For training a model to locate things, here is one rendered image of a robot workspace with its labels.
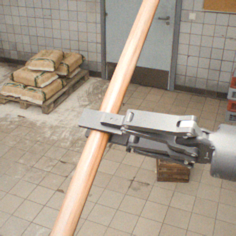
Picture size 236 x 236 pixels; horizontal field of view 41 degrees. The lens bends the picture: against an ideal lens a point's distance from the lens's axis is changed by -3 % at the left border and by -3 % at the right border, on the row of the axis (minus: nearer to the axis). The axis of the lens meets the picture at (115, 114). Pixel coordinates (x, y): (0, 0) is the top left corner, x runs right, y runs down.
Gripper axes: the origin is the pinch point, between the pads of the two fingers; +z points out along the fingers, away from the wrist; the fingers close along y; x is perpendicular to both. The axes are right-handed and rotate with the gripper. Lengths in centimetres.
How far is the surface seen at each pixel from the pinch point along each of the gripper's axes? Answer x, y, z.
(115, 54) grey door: 255, 318, 153
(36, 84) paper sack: 152, 261, 213
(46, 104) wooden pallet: 134, 275, 197
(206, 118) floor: 179, 323, 5
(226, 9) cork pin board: 296, 251, 4
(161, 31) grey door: 277, 282, 84
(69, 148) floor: 80, 260, 134
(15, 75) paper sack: 159, 259, 250
